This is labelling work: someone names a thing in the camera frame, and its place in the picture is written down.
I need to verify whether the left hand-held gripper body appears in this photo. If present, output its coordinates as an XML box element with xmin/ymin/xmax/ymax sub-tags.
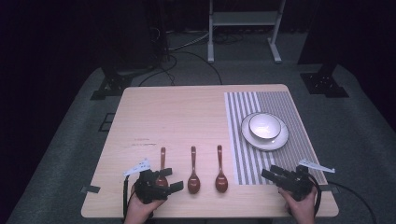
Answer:
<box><xmin>122</xmin><ymin>158</ymin><xmax>171</xmax><ymax>205</ymax></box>

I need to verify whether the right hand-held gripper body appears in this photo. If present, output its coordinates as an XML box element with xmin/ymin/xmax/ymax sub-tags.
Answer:
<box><xmin>277</xmin><ymin>159</ymin><xmax>336</xmax><ymax>202</ymax></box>

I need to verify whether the brown wooden spoon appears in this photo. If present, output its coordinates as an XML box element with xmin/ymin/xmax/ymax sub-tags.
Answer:
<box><xmin>214</xmin><ymin>145</ymin><xmax>229</xmax><ymax>193</ymax></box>
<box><xmin>187</xmin><ymin>146</ymin><xmax>202</xmax><ymax>195</ymax></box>
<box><xmin>155</xmin><ymin>147</ymin><xmax>170</xmax><ymax>189</ymax></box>

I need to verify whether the person's left hand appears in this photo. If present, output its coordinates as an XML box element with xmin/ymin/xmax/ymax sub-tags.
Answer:
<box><xmin>124</xmin><ymin>185</ymin><xmax>166</xmax><ymax>219</ymax></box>

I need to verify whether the person's right hand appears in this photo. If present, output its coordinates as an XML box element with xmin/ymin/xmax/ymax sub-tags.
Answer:
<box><xmin>277</xmin><ymin>187</ymin><xmax>318</xmax><ymax>219</ymax></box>

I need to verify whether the white plate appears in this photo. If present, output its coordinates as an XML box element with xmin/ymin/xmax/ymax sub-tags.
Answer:
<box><xmin>240</xmin><ymin>111</ymin><xmax>290</xmax><ymax>152</ymax></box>

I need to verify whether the grey tape strip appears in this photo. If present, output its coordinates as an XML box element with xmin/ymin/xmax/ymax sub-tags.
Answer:
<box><xmin>320</xmin><ymin>184</ymin><xmax>341</xmax><ymax>194</ymax></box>
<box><xmin>79</xmin><ymin>185</ymin><xmax>102</xmax><ymax>194</ymax></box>

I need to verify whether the white bowl with dark rim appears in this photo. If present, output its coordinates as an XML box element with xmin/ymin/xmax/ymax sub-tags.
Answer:
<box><xmin>247</xmin><ymin>112</ymin><xmax>282</xmax><ymax>140</ymax></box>

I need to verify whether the grey striped placemat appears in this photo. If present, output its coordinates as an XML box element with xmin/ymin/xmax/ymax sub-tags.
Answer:
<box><xmin>223</xmin><ymin>91</ymin><xmax>329</xmax><ymax>187</ymax></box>

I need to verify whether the black stand base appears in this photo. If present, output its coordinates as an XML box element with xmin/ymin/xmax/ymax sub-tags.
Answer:
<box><xmin>299</xmin><ymin>63</ymin><xmax>350</xmax><ymax>99</ymax></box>
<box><xmin>90</xmin><ymin>65</ymin><xmax>157</xmax><ymax>102</ymax></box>

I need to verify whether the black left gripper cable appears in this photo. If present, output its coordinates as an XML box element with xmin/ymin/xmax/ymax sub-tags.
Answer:
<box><xmin>122</xmin><ymin>175</ymin><xmax>131</xmax><ymax>222</ymax></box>

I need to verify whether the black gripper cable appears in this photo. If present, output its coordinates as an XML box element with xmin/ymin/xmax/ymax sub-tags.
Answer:
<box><xmin>309</xmin><ymin>174</ymin><xmax>378</xmax><ymax>224</ymax></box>
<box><xmin>122</xmin><ymin>175</ymin><xmax>131</xmax><ymax>222</ymax></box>

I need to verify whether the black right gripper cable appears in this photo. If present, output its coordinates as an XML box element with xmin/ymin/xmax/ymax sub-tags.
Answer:
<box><xmin>309</xmin><ymin>174</ymin><xmax>378</xmax><ymax>224</ymax></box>

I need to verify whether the black floor cable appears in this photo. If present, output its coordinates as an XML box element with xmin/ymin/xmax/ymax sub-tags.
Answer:
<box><xmin>137</xmin><ymin>50</ymin><xmax>224</xmax><ymax>87</ymax></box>

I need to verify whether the grey floor cable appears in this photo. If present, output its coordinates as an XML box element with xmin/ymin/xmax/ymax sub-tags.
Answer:
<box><xmin>167</xmin><ymin>30</ymin><xmax>210</xmax><ymax>52</ymax></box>

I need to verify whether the white metal stand frame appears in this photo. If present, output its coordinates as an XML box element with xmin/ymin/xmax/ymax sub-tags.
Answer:
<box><xmin>206</xmin><ymin>0</ymin><xmax>287</xmax><ymax>65</ymax></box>

